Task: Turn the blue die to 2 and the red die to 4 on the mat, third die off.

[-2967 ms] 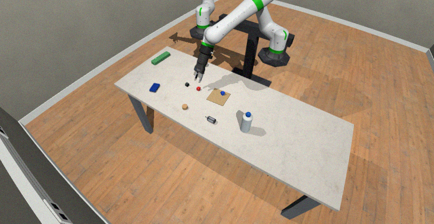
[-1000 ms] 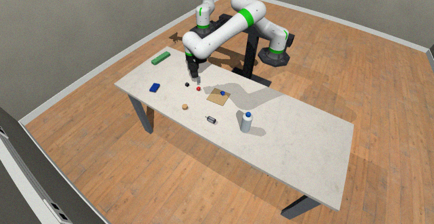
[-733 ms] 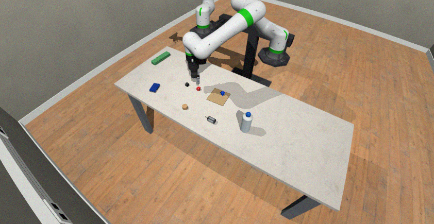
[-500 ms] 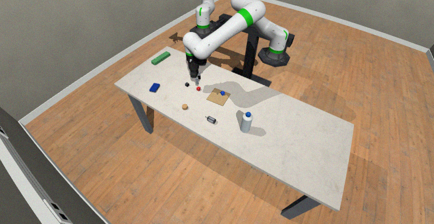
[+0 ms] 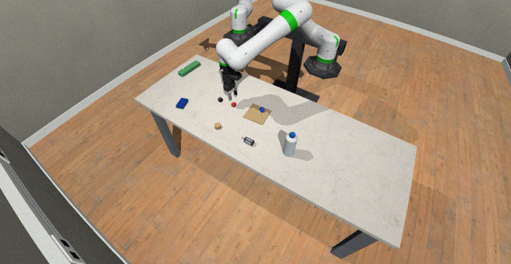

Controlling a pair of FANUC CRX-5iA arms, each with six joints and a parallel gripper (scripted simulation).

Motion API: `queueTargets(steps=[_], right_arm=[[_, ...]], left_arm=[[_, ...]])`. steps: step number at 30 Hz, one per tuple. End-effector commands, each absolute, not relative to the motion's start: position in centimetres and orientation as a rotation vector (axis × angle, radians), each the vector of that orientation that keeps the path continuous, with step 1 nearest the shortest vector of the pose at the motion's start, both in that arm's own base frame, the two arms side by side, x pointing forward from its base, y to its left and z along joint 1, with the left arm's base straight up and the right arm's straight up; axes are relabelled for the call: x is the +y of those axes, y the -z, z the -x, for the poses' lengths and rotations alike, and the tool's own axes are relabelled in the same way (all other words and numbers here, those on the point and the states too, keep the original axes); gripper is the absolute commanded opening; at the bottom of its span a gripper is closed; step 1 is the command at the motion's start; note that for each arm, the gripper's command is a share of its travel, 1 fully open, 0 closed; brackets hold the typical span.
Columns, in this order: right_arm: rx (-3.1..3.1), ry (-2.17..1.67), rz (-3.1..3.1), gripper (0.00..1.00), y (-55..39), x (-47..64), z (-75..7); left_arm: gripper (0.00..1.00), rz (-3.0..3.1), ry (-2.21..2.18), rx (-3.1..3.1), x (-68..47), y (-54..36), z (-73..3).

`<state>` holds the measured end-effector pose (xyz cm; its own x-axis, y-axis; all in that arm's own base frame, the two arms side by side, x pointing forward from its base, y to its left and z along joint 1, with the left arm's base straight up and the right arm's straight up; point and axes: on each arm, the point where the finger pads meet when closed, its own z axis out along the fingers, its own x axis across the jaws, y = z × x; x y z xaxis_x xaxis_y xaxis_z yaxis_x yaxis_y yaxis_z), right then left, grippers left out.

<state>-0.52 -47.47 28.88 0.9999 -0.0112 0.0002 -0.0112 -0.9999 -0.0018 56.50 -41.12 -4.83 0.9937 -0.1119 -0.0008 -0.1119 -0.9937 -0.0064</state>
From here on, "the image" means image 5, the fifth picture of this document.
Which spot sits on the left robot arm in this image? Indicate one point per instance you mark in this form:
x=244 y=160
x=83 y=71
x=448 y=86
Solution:
x=293 y=14

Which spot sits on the white plastic bottle with blue cap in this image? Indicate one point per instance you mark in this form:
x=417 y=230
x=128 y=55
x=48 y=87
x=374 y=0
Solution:
x=290 y=144

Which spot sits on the tan flat mat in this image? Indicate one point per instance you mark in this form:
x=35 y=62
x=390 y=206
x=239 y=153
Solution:
x=254 y=114

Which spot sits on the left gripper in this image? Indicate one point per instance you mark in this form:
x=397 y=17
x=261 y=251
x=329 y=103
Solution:
x=229 y=79

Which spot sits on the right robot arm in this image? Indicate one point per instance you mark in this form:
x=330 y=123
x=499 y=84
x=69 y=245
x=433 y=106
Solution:
x=239 y=15

